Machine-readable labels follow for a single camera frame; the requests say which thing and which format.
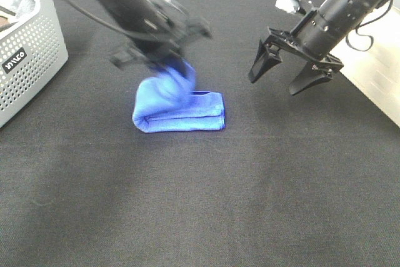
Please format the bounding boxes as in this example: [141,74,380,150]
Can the white plastic storage box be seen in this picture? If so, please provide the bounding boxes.
[332,0,399,125]

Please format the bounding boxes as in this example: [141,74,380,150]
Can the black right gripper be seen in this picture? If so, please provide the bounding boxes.
[248,27,344,95]

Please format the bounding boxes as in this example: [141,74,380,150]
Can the blue microfiber towel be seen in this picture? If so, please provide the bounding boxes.
[132,61,225,133]

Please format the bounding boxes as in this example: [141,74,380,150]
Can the grey towel in basket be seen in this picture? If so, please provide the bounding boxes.
[9,0,36,19]

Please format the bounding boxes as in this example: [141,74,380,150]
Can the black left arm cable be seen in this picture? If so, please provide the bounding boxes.
[46,0,163,41]

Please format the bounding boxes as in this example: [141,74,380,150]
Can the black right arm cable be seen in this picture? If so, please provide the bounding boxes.
[345,0,394,52]

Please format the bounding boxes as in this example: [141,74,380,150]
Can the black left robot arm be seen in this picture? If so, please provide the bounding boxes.
[71,0,211,76]

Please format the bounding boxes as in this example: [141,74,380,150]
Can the grey perforated plastic basket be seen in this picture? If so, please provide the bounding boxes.
[1,0,68,126]

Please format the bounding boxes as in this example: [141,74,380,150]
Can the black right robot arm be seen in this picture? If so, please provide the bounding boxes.
[249,0,393,95]

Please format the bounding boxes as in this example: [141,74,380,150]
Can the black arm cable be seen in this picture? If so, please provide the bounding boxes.
[345,0,394,52]
[46,0,163,41]

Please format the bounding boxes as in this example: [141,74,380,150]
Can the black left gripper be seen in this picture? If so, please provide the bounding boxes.
[109,16,212,76]

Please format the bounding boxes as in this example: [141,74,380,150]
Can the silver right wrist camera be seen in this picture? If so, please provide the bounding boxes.
[275,0,315,16]

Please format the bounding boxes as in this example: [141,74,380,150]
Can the brown and yellow cloth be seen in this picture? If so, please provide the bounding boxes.
[0,6,16,32]

